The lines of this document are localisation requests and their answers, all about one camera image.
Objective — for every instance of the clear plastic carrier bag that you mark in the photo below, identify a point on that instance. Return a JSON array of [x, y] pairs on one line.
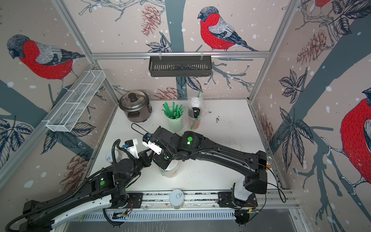
[[203, 108]]

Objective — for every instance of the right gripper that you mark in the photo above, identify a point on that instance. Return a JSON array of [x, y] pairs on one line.
[[159, 161]]

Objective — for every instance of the red cup black lid front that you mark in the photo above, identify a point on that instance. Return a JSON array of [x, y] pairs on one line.
[[193, 113]]

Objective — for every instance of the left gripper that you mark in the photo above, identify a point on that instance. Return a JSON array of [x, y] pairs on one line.
[[144, 157]]

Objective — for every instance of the white can left side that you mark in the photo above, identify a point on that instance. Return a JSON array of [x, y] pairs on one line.
[[109, 157]]

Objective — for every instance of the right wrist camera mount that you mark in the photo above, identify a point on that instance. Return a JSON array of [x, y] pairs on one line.
[[148, 144]]

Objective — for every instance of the yellow cup white lid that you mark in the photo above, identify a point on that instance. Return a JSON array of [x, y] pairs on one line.
[[171, 171]]

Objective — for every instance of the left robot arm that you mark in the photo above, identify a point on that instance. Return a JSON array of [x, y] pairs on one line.
[[105, 189]]

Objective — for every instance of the orange drink can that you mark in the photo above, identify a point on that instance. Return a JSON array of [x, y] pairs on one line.
[[269, 162]]

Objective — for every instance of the black hanging wire basket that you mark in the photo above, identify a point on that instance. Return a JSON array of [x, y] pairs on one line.
[[180, 66]]

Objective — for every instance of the silver rice cooker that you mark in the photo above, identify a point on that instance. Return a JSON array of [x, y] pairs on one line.
[[136, 106]]

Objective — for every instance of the can on front rail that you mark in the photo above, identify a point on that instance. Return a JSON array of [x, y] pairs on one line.
[[176, 199]]

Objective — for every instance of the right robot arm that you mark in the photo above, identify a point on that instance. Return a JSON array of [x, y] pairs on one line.
[[251, 165]]

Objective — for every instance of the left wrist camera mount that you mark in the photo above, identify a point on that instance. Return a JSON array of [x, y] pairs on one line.
[[131, 147]]

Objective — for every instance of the green straw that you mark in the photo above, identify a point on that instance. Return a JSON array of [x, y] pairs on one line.
[[193, 126]]

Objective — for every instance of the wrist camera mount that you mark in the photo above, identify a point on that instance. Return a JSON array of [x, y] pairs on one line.
[[131, 147], [148, 144]]

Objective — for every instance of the white mesh wall shelf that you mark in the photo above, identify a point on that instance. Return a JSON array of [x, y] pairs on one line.
[[77, 100]]

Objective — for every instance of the green straw holder cup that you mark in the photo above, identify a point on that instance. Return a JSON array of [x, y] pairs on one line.
[[174, 115]]

